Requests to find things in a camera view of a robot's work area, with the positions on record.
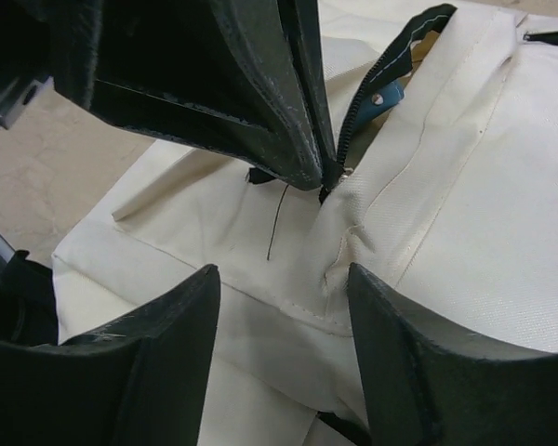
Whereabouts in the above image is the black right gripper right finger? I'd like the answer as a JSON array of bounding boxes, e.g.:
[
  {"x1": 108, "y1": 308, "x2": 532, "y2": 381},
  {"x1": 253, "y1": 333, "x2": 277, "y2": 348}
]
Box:
[{"x1": 347, "y1": 264, "x2": 558, "y2": 445}]

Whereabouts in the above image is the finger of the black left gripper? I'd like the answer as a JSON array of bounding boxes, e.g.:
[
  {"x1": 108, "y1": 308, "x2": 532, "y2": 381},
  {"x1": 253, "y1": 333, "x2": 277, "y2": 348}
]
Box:
[
  {"x1": 278, "y1": 0, "x2": 342, "y2": 190},
  {"x1": 50, "y1": 0, "x2": 326, "y2": 191}
]

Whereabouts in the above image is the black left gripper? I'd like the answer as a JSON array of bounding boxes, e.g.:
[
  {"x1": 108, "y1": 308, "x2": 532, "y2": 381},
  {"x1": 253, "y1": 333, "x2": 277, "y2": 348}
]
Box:
[{"x1": 0, "y1": 1, "x2": 93, "y2": 129}]

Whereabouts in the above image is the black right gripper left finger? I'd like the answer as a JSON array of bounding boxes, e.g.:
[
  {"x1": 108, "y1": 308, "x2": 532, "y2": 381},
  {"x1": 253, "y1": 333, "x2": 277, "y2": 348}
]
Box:
[{"x1": 0, "y1": 265, "x2": 220, "y2": 445}]

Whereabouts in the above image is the blue notebook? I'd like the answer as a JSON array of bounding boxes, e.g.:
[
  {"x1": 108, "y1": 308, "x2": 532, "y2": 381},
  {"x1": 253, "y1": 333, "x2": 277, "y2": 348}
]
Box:
[{"x1": 353, "y1": 80, "x2": 405, "y2": 131}]

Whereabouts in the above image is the cream canvas backpack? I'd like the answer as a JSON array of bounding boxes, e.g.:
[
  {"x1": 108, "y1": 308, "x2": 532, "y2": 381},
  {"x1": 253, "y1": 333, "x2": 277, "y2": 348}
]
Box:
[{"x1": 52, "y1": 1, "x2": 558, "y2": 445}]

